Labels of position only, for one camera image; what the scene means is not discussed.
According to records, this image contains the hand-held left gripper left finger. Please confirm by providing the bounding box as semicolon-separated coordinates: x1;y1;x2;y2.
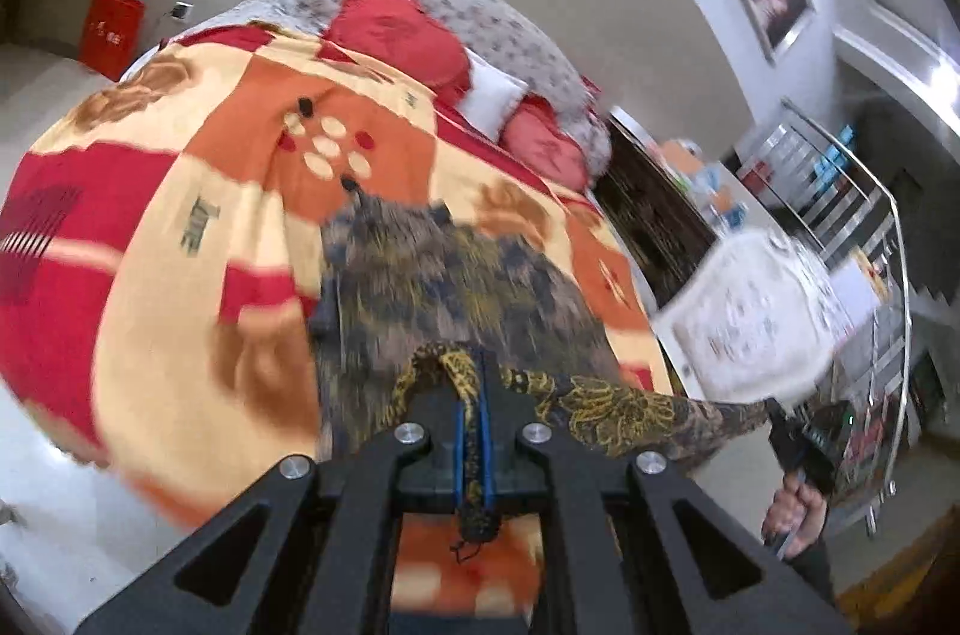
75;396;464;635

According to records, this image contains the white ornate chair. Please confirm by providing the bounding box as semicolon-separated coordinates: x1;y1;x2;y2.
652;226;845;405

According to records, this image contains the white pillow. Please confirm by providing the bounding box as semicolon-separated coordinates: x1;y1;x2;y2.
457;48;530;142

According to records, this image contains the dark carved wooden cabinet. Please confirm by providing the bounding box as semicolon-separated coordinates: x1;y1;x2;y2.
592;106;725;310

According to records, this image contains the red orange printed blanket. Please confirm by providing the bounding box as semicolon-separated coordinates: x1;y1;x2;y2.
0;23;676;615

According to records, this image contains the person's right hand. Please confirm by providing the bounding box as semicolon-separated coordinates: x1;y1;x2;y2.
761;476;830;562

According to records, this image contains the dark floral patterned shirt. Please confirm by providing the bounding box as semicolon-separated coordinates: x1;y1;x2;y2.
311;192;782;546

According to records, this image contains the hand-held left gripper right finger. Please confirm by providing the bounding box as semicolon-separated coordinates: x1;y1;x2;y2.
481;363;857;635

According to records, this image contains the red plastic bin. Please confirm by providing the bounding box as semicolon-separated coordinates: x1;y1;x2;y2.
79;0;148;82

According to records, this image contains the red heart pillow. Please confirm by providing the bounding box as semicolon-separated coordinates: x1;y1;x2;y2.
501;98;590;190
322;0;470;105

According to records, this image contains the person's right forearm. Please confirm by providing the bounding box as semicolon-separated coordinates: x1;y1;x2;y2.
784;541;838;606

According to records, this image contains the bed with floral headboard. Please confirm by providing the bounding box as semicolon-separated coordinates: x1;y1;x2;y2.
120;0;623;208

